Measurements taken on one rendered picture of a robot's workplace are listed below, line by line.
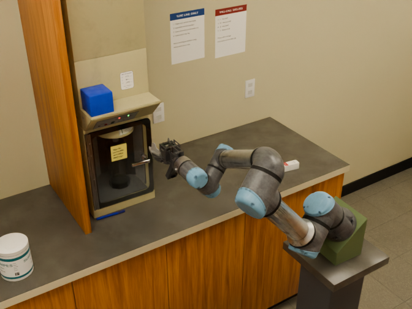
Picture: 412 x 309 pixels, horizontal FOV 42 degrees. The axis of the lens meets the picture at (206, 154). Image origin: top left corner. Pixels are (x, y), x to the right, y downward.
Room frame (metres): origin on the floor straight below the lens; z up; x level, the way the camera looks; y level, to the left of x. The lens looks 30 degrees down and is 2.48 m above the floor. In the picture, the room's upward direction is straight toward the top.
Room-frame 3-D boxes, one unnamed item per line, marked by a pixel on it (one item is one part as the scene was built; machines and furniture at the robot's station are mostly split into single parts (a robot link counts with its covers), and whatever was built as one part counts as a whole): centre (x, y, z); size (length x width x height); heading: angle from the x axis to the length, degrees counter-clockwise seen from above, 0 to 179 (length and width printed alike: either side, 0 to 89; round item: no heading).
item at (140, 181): (2.11, 0.38, 1.19); 0.30 x 0.01 x 0.40; 121
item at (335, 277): (1.82, -0.56, 0.92); 0.32 x 0.32 x 0.04; 32
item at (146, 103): (2.07, 0.36, 1.46); 0.32 x 0.12 x 0.10; 123
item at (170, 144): (1.94, 0.14, 1.34); 0.12 x 0.08 x 0.09; 33
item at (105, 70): (2.23, 0.45, 1.33); 0.32 x 0.25 x 0.77; 123
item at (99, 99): (2.02, 0.44, 1.56); 0.10 x 0.10 x 0.09; 33
